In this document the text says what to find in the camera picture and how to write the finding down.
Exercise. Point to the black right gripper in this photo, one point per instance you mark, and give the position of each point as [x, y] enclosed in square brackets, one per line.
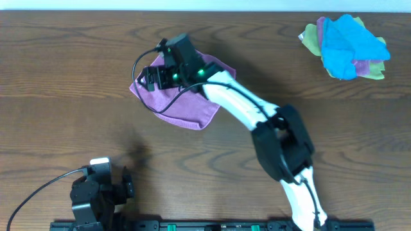
[162, 83]

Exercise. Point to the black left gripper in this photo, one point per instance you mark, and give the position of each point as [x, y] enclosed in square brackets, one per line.
[127, 187]

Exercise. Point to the purple microfiber cloth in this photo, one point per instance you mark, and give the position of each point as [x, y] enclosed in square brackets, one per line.
[184, 109]

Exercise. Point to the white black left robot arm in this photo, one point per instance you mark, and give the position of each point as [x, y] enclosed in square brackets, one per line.
[94, 197]

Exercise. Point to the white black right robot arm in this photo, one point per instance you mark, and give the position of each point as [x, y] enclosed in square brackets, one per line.
[281, 141]

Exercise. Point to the blue microfiber cloth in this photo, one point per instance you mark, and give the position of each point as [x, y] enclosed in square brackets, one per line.
[345, 40]

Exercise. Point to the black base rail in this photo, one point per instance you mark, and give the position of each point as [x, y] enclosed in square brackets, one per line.
[275, 225]

